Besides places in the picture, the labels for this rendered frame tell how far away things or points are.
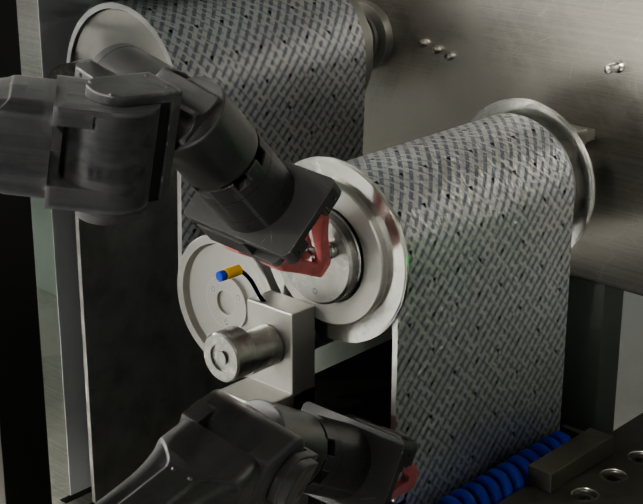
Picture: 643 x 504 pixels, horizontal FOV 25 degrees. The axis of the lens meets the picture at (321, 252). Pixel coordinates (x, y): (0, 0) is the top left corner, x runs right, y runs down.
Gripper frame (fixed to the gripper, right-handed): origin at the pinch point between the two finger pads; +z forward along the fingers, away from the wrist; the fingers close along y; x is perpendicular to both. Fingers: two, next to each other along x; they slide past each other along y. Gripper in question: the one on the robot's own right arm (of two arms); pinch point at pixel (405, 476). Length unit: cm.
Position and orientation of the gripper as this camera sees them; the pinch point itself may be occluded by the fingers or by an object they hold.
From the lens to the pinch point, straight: 117.6
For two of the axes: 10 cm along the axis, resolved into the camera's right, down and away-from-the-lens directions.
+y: 7.4, 2.3, -6.4
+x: 3.4, -9.4, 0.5
